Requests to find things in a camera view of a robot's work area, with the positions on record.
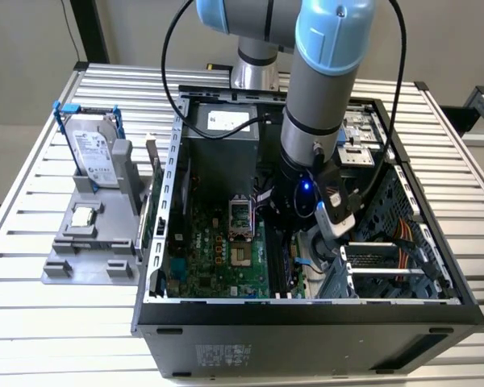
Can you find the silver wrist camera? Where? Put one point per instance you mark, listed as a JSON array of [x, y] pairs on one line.
[[339, 225]]

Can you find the green graphics card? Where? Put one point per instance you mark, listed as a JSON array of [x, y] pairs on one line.
[[157, 181]]

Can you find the hard disk in blue carrier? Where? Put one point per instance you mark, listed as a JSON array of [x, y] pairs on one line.
[[90, 153]]

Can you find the black open PC case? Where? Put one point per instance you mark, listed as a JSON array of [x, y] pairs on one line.
[[306, 346]]

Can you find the yellow tipped black connector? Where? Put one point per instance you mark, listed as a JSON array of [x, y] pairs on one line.
[[210, 67]]

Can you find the blue expansion slot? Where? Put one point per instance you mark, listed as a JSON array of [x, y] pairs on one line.
[[178, 269]]

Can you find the grey parts rack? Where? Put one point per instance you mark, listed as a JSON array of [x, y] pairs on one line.
[[113, 225]]

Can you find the black metal post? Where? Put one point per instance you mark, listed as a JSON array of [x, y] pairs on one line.
[[90, 32]]

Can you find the black camera bracket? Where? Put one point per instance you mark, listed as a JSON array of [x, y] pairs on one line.
[[335, 177]]

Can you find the silver CPU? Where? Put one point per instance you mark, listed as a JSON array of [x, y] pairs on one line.
[[82, 217]]

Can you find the white clip RAM slot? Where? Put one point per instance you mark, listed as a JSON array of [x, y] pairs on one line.
[[274, 266]]

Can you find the grey power supply unit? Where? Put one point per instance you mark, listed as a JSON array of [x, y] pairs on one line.
[[222, 161]]

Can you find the grey metal disk bay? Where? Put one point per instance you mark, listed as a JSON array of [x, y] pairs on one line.
[[387, 272]]

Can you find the green motherboard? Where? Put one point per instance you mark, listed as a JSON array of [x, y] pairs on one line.
[[226, 282]]

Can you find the RAM stick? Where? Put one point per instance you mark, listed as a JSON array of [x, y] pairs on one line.
[[93, 245], [289, 262]]

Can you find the CPU socket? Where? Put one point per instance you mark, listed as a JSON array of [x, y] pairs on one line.
[[241, 256]]

